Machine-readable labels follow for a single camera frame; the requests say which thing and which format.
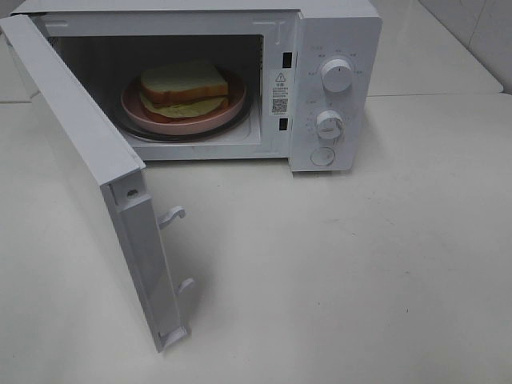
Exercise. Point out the white warning label sticker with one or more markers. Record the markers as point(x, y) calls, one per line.
point(281, 83)

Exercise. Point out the white microwave oven body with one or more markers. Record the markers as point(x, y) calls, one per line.
point(106, 44)

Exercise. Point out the upper white power knob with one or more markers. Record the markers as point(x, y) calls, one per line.
point(337, 75)

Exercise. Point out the lower white timer knob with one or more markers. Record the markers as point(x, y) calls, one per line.
point(329, 125)

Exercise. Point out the round white door button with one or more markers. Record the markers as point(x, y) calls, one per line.
point(322, 156)

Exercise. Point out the white microwave door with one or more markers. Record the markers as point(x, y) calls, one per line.
point(104, 173)

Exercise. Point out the glass microwave turntable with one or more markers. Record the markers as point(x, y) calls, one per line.
point(240, 120)

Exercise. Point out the white bread sandwich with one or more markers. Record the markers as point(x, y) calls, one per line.
point(182, 90)

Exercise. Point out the pink round plate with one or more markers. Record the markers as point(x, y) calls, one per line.
point(184, 98)

